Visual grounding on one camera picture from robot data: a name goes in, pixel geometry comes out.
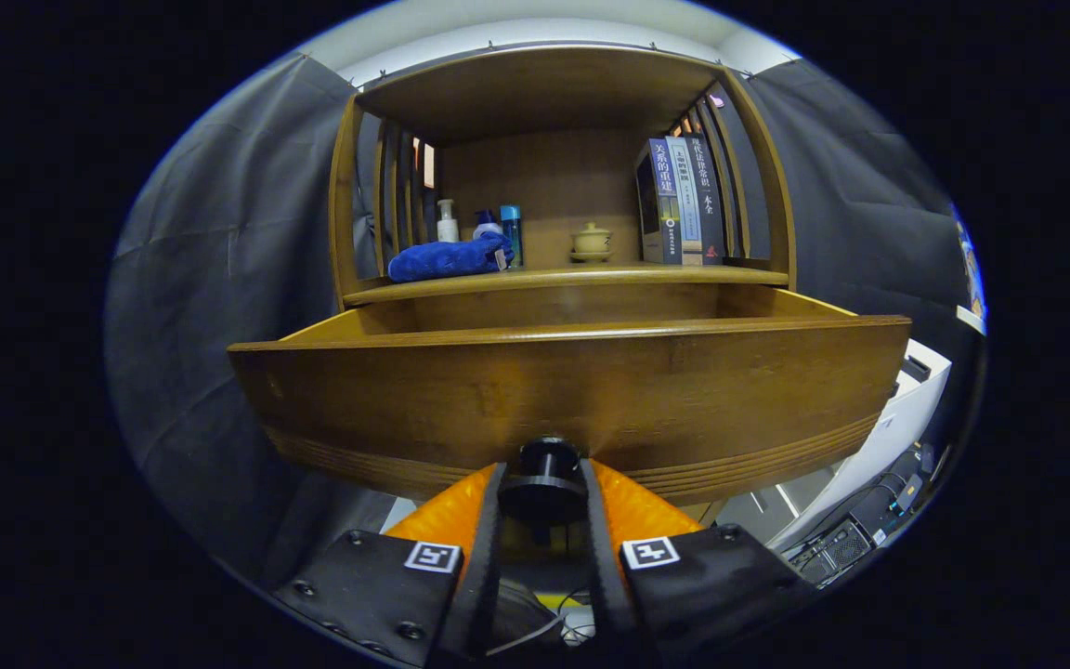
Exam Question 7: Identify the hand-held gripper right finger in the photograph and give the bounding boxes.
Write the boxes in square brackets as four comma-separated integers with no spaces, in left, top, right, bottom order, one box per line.
[581,458,815,669]

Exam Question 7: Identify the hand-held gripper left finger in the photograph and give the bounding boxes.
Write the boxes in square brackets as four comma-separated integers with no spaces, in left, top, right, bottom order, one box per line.
[275,462,506,669]

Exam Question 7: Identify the black drawer knob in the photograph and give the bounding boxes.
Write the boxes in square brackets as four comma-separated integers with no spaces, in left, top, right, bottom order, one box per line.
[498,437,589,547]

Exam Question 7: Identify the wooden drawer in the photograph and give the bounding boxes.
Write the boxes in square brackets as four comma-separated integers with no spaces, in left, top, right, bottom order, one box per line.
[228,283,912,507]

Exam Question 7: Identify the wooden countertop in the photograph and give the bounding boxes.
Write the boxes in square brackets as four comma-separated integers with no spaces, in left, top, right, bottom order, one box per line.
[345,263,791,308]

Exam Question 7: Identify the black computer case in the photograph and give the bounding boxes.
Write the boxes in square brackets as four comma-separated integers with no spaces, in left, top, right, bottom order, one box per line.
[790,516,889,586]

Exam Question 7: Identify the blue towel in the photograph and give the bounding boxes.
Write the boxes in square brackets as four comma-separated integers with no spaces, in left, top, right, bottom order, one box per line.
[388,232,515,283]

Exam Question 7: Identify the white appliance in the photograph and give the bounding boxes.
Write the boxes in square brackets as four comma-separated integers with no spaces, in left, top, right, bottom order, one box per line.
[767,339,952,551]

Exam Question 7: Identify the clear blue bottle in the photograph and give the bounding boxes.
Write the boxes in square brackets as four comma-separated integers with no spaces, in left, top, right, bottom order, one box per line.
[500,204,525,269]

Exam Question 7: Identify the book with blue spine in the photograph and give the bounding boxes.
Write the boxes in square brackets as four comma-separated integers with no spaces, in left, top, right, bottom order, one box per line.
[635,138,685,266]

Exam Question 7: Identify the book with pale spine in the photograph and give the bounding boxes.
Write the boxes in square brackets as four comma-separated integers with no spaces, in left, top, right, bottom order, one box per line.
[665,136,705,267]

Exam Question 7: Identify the book with black spine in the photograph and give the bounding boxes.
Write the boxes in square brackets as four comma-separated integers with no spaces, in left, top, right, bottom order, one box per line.
[684,132,727,266]

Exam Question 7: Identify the black backdrop cloth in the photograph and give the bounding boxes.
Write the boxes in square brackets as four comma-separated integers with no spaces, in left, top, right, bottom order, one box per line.
[106,51,972,596]

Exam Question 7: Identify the grey cable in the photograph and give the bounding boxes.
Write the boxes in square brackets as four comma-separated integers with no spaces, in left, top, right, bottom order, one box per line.
[489,585,592,656]

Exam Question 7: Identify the wooden cabinet frame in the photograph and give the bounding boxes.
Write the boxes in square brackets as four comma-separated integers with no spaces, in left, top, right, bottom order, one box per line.
[329,45,796,312]

